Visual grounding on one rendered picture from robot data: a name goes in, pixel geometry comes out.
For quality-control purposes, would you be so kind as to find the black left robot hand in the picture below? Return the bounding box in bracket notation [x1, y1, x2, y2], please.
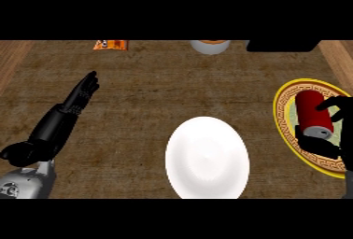
[0, 70, 100, 168]

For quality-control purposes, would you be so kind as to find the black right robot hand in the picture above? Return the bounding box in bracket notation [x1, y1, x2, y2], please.
[293, 95, 353, 200]

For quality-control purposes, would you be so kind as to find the red can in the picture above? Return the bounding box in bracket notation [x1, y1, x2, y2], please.
[293, 90, 336, 139]

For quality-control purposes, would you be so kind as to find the yellow patterned plate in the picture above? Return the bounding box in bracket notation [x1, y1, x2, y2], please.
[271, 77, 353, 179]

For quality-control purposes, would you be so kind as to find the white plate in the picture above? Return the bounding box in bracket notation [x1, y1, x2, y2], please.
[163, 116, 252, 200]

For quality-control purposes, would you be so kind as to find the orange packet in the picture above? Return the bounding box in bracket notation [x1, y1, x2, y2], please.
[92, 39, 129, 51]

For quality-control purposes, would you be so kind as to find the white cylindrical container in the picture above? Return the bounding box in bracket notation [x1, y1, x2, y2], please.
[188, 39, 231, 56]

